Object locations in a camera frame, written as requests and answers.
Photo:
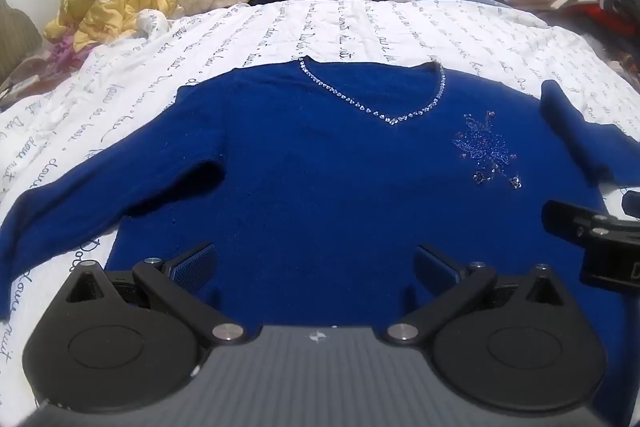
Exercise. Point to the purple patterned blanket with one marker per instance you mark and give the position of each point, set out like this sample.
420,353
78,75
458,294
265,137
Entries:
45,67

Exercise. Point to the blue beaded sweater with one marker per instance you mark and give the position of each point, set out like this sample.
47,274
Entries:
325,167

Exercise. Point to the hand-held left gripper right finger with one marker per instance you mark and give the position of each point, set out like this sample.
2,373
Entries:
436,269

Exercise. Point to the white script-printed bedsheet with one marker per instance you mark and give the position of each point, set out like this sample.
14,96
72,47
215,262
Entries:
360,32

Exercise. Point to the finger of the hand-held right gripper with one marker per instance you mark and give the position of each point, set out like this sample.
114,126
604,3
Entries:
570,216

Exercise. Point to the padded beige headboard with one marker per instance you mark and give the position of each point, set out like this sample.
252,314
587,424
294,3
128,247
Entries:
17,37

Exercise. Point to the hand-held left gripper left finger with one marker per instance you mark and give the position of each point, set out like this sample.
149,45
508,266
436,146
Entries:
194,268

